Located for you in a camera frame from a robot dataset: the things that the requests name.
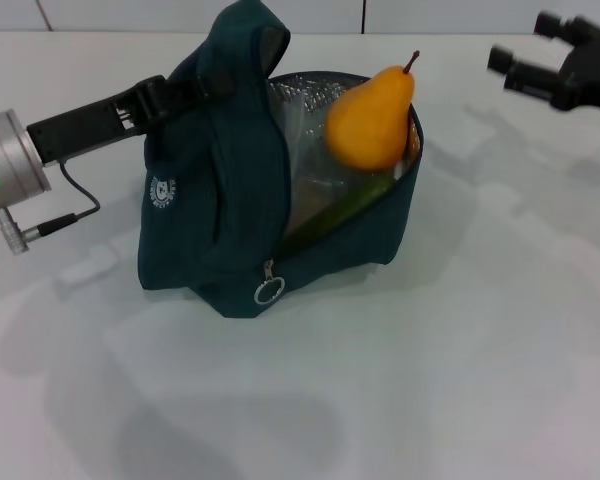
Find orange pear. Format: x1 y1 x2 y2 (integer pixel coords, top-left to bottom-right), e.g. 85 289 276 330
324 49 422 172

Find green cucumber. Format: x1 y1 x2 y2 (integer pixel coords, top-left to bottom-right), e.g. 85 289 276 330
279 177 397 256

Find dark left arm cable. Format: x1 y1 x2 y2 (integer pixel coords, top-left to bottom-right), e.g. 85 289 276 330
39 162 102 236

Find dark teal insulated lunch bag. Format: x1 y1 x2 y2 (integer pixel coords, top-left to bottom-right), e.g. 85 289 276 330
137 0 425 320

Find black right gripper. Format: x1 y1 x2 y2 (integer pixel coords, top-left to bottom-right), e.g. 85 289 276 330
487 10 600 115

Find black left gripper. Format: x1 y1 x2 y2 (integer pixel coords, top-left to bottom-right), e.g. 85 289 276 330
26 74 239 167

